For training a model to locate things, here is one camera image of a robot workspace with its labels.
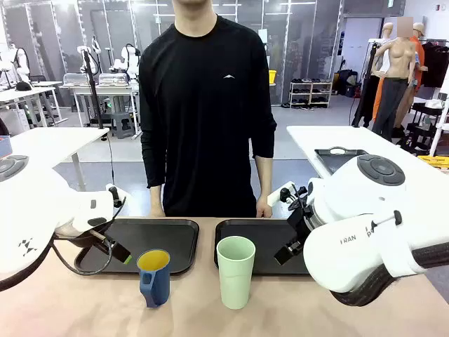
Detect black tripod pole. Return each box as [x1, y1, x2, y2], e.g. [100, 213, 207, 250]
[81, 48, 105, 130]

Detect black plastic serving tray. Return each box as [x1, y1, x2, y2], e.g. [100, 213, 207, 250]
[214, 218, 311, 276]
[74, 218, 200, 276]

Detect person left hand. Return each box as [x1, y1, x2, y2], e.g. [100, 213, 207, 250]
[255, 195, 274, 219]

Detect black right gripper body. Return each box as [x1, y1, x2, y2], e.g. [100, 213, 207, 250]
[286, 204, 317, 244]

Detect black utility cart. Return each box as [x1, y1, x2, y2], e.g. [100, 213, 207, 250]
[398, 100, 443, 152]

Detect rack of black clothes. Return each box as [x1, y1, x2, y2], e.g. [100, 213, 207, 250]
[420, 39, 449, 89]

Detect black tray with handle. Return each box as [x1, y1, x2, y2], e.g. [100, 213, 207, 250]
[314, 146, 370, 177]

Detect person torso black shirt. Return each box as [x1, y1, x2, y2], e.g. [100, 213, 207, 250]
[138, 0, 277, 218]

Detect white background work table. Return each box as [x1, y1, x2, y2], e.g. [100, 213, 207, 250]
[0, 81, 69, 129]

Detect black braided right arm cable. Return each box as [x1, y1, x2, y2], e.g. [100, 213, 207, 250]
[329, 241, 449, 307]

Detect clear plastic cover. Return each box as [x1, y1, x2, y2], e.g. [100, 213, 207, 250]
[63, 72, 96, 87]
[98, 72, 128, 87]

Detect pale green plastic cup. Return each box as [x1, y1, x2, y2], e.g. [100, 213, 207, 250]
[216, 235, 256, 310]

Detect white power strip black plug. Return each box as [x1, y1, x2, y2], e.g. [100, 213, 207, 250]
[267, 180, 309, 211]
[104, 182, 128, 220]

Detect white shoe rack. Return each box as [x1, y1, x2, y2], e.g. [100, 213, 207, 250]
[288, 80, 333, 109]

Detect blue mug yellow inside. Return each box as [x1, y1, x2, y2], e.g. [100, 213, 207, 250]
[136, 249, 172, 309]

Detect person right forearm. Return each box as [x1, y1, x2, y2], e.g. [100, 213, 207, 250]
[142, 140, 168, 212]

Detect beige mannequin grey trousers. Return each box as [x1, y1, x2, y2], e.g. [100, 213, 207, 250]
[370, 17, 420, 142]

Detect person left forearm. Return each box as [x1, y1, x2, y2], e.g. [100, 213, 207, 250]
[250, 140, 276, 201]

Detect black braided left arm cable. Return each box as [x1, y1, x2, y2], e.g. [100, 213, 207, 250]
[0, 242, 114, 293]

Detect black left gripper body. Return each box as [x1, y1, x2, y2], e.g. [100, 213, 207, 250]
[58, 223, 114, 249]

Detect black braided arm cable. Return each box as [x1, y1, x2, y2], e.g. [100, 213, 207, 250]
[329, 241, 449, 307]
[0, 242, 114, 293]

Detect white side table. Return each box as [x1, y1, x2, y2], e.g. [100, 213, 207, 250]
[286, 124, 449, 225]
[0, 126, 110, 192]

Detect grey plastic stool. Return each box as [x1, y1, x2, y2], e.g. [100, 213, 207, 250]
[111, 112, 137, 140]

